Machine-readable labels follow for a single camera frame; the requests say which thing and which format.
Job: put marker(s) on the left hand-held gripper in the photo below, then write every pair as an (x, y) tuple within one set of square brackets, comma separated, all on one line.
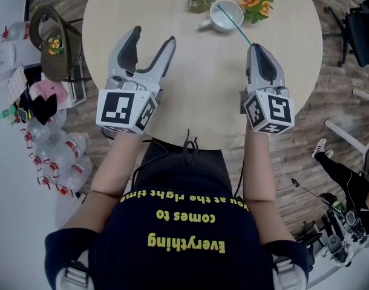
[(116, 107)]

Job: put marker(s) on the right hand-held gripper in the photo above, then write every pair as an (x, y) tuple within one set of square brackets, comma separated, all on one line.
[(278, 110)]

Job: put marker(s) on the thin teal star stick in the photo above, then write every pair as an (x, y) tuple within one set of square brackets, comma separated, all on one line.
[(234, 24)]

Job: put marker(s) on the white cup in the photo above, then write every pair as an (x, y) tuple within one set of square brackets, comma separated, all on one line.
[(227, 18)]

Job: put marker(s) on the person's right forearm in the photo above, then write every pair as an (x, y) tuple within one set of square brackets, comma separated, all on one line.
[(258, 165)]

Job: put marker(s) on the person's left forearm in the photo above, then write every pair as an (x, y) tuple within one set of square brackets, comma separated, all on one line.
[(118, 165)]

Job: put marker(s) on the orange artificial flower plant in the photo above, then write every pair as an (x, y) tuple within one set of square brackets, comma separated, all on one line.
[(257, 3)]

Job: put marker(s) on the small orange flower bunch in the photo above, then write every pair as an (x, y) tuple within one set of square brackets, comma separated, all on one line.
[(55, 44)]

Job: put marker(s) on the pink box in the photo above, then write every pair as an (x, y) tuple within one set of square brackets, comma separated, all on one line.
[(53, 92)]

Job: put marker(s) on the black office chair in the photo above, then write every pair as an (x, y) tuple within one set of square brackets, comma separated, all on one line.
[(361, 32)]

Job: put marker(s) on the black fabric bow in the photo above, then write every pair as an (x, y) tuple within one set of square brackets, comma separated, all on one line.
[(45, 107)]

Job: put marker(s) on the person's black trousers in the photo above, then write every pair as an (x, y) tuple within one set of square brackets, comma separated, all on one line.
[(184, 174)]

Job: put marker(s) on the pile of plastic water bottles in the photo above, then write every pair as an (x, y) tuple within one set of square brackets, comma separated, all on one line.
[(63, 156)]

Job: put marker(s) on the single clear water bottle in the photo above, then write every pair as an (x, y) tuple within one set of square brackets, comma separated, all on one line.
[(16, 30)]

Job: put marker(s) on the white flat box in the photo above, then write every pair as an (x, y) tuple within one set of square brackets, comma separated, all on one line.
[(1, 56)]

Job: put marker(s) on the grey black equipment stand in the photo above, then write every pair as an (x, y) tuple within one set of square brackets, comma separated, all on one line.
[(338, 228)]

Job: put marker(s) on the person's dark printed shirt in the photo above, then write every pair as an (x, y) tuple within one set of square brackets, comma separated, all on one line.
[(178, 243)]

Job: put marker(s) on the white table frame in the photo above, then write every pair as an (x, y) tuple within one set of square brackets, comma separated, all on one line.
[(344, 136)]

